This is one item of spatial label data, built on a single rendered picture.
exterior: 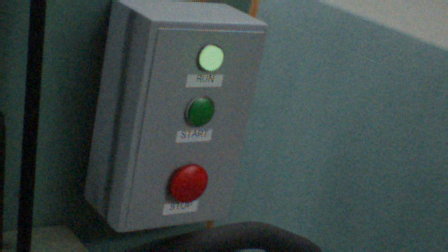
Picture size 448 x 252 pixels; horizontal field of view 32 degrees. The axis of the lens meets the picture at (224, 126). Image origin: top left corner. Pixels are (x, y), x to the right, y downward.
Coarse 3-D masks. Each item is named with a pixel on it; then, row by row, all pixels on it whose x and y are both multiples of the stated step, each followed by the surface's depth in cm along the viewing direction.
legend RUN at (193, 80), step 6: (192, 78) 55; (198, 78) 55; (204, 78) 55; (210, 78) 56; (216, 78) 56; (222, 78) 56; (186, 84) 55; (192, 84) 55; (198, 84) 55; (204, 84) 56; (210, 84) 56; (216, 84) 56
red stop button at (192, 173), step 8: (184, 168) 57; (192, 168) 57; (200, 168) 57; (176, 176) 56; (184, 176) 56; (192, 176) 57; (200, 176) 57; (176, 184) 56; (184, 184) 57; (192, 184) 57; (200, 184) 57; (176, 192) 57; (184, 192) 57; (192, 192) 57; (200, 192) 58; (184, 200) 57; (192, 200) 58
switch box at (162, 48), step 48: (144, 0) 56; (144, 48) 52; (192, 48) 54; (240, 48) 56; (144, 96) 53; (192, 96) 55; (240, 96) 58; (96, 144) 58; (144, 144) 55; (192, 144) 57; (240, 144) 60; (96, 192) 59; (144, 192) 56
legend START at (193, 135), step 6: (180, 132) 56; (186, 132) 56; (192, 132) 57; (198, 132) 57; (204, 132) 57; (210, 132) 57; (180, 138) 56; (186, 138) 56; (192, 138) 57; (198, 138) 57; (204, 138) 57; (210, 138) 58
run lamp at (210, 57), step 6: (204, 48) 54; (210, 48) 54; (216, 48) 54; (198, 54) 54; (204, 54) 54; (210, 54) 54; (216, 54) 54; (222, 54) 55; (198, 60) 54; (204, 60) 54; (210, 60) 54; (216, 60) 54; (222, 60) 55; (204, 66) 54; (210, 66) 54; (216, 66) 55
